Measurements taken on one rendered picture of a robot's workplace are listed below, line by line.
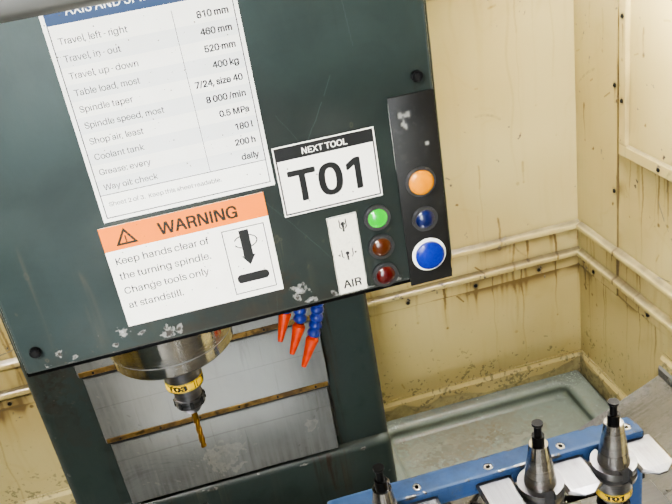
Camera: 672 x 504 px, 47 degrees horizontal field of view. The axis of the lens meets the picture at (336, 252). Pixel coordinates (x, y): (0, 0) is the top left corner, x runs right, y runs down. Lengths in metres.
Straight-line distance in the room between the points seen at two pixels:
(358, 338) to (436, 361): 0.58
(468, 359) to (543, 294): 0.27
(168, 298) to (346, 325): 0.88
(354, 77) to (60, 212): 0.29
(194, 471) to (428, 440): 0.75
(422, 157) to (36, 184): 0.35
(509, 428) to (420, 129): 1.57
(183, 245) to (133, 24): 0.20
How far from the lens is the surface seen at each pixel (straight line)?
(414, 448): 2.18
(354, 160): 0.73
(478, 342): 2.19
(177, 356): 0.94
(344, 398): 1.70
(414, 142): 0.74
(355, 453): 1.77
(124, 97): 0.70
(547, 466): 1.11
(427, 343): 2.13
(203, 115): 0.70
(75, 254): 0.75
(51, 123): 0.71
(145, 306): 0.77
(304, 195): 0.73
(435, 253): 0.79
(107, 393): 1.58
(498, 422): 2.25
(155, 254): 0.74
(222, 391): 1.59
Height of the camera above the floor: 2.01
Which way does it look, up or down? 26 degrees down
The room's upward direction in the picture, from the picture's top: 10 degrees counter-clockwise
